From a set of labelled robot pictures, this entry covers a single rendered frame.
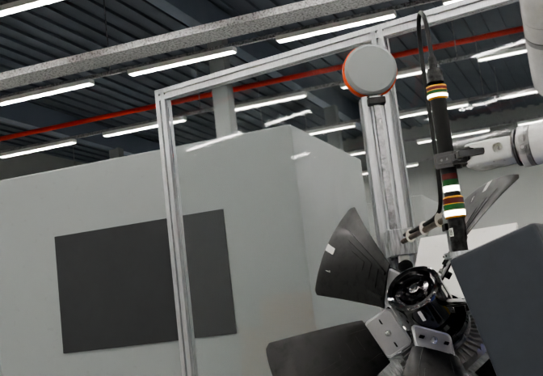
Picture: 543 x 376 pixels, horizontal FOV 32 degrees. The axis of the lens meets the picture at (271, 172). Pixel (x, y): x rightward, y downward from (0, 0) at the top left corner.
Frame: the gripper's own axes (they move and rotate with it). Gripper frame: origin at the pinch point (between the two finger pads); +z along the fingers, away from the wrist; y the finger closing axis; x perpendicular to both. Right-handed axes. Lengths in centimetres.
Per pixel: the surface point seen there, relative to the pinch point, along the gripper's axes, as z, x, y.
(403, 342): 14.3, -36.2, -2.5
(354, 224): 28.5, -8.7, 10.1
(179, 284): 126, -12, 70
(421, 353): 6.6, -38.4, -12.0
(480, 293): -32, -29, -83
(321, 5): 354, 296, 659
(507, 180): -8.0, -4.6, 13.3
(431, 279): 6.0, -24.0, -3.3
